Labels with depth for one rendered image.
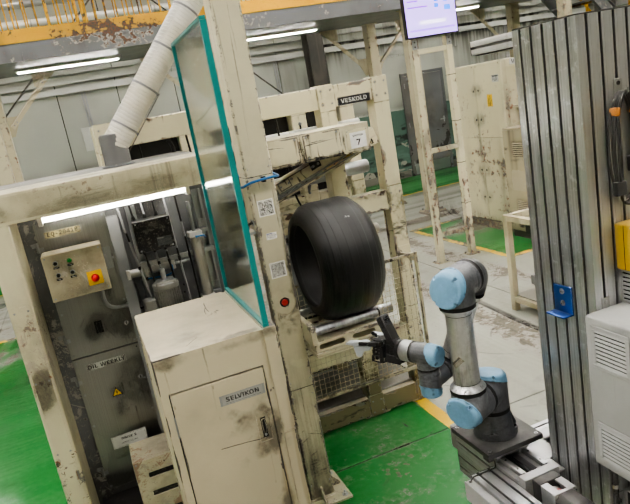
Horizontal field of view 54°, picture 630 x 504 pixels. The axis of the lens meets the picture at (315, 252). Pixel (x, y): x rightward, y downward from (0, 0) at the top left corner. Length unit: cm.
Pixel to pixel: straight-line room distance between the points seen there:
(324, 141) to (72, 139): 887
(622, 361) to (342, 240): 135
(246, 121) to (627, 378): 177
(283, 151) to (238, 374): 138
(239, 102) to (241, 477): 151
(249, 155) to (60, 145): 910
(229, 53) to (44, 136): 912
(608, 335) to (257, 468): 116
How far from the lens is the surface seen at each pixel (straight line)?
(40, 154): 1173
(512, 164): 737
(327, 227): 277
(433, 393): 220
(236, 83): 276
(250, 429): 211
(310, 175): 327
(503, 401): 225
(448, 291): 194
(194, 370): 199
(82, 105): 1173
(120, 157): 295
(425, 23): 663
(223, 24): 277
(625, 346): 182
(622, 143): 190
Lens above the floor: 194
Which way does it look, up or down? 14 degrees down
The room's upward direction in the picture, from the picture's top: 10 degrees counter-clockwise
